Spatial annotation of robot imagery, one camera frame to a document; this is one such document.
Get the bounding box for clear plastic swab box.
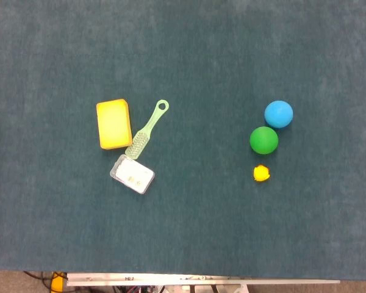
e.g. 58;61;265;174
109;154;156;195

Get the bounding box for small yellow rubber duck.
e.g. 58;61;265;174
253;164;271;183

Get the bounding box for aluminium frame rail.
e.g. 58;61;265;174
66;272;341;288

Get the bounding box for blue ball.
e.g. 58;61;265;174
264;100;294;129

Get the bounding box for yellow rectangular sponge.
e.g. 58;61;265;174
96;98;133;151

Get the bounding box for black floor cables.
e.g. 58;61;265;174
23;270;54;289

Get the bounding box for teal felt table cloth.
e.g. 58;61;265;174
0;0;366;280

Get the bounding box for yellow plastic box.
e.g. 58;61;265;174
50;271;68;293

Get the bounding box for light green plastic brush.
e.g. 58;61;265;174
124;99;170;160

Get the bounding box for green ball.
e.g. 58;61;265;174
249;126;279;155

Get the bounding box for wiring under frame rail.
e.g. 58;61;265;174
109;285;251;293

